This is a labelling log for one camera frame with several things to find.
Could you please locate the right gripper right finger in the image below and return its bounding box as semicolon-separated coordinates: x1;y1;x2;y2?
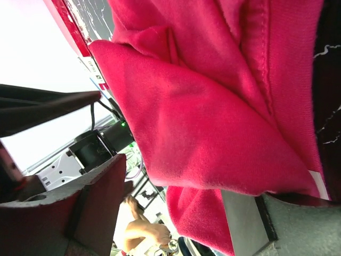
255;194;340;255

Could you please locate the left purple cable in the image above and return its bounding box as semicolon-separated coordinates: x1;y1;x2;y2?
125;157;145;180

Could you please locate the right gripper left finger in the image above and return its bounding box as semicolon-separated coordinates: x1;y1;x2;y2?
1;154;126;255

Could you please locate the magenta t shirt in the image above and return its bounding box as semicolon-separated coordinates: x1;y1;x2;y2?
88;0;331;256

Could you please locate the person's bare hand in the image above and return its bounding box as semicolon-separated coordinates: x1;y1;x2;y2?
123;195;171;253

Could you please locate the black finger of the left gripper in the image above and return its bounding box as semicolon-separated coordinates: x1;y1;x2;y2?
1;84;101;137

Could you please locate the red box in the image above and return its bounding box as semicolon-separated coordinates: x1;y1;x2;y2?
44;1;114;91

